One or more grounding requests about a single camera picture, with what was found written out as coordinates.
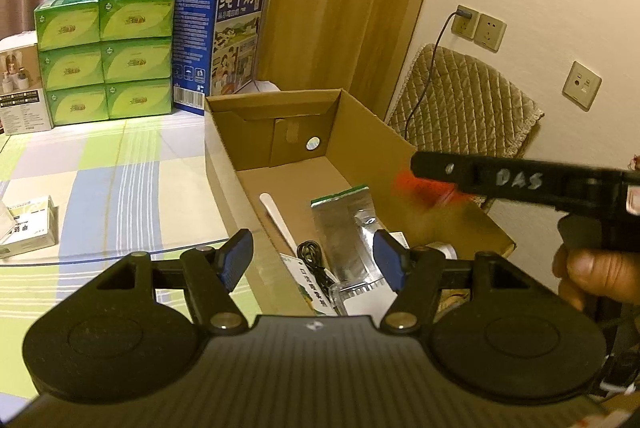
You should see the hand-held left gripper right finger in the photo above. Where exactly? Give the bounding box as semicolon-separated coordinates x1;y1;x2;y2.
372;229;543;334

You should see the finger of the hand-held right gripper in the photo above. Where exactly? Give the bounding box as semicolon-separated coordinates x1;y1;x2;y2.
410;151;626;212

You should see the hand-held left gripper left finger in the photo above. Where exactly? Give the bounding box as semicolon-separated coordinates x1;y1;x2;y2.
92;229;253;334

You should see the black usb cable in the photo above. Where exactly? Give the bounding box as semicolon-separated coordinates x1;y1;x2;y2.
296;241;338;296

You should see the red snack packet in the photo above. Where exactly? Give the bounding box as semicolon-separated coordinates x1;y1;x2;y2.
392;165;473;209

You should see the green medicine box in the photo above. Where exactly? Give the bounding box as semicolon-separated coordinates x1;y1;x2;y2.
279;252;341;316

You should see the cardboard box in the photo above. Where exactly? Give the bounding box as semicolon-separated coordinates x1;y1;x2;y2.
204;88;517;316

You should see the person's right hand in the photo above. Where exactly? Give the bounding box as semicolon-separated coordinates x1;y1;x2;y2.
552;244;640;311

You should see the silver foil packet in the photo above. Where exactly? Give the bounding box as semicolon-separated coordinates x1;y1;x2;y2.
310;185;388;286

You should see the white round lid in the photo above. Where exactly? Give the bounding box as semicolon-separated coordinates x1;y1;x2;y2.
430;241;460;261

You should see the white plastic spatula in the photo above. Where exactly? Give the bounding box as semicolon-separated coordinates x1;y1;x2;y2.
259;192;301;254

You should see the quilted beige chair cushion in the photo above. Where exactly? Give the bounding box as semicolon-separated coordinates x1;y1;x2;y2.
386;43;546;159

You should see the long white box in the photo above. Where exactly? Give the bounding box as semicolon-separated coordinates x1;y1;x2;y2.
0;195;59;259

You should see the blue milk carton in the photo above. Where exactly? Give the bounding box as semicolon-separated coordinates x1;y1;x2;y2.
171;0;269;114

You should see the stack of green tissue boxes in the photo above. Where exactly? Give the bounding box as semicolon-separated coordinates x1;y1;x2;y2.
33;0;177;126

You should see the wooden door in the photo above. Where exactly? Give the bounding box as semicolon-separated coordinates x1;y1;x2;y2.
257;0;448;121

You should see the white product box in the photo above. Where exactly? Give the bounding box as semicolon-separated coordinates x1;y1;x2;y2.
0;36;55;136

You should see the wall socket with plug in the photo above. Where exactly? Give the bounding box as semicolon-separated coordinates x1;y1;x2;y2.
451;5;480;40

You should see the dark power cord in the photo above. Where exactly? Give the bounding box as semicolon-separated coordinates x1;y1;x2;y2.
405;8;473;144

